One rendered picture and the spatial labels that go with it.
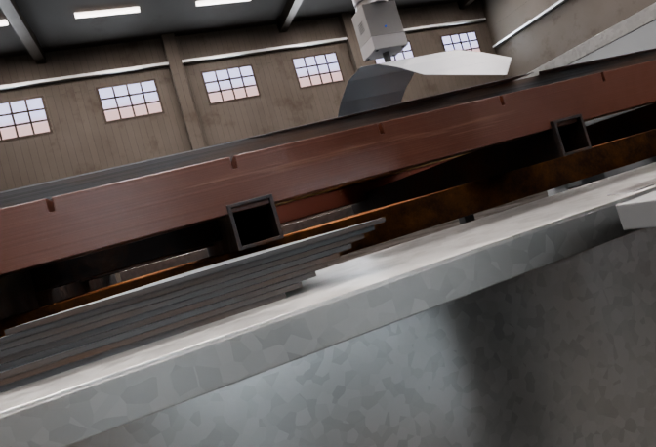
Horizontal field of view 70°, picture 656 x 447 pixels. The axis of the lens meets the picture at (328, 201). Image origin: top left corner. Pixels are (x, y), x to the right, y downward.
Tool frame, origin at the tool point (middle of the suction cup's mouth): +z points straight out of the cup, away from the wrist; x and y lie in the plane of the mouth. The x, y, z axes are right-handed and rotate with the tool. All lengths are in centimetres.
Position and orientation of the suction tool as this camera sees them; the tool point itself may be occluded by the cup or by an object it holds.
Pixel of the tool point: (391, 72)
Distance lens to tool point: 109.0
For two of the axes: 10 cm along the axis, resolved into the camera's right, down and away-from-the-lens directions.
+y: -9.1, 2.5, -3.3
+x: 3.1, -1.3, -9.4
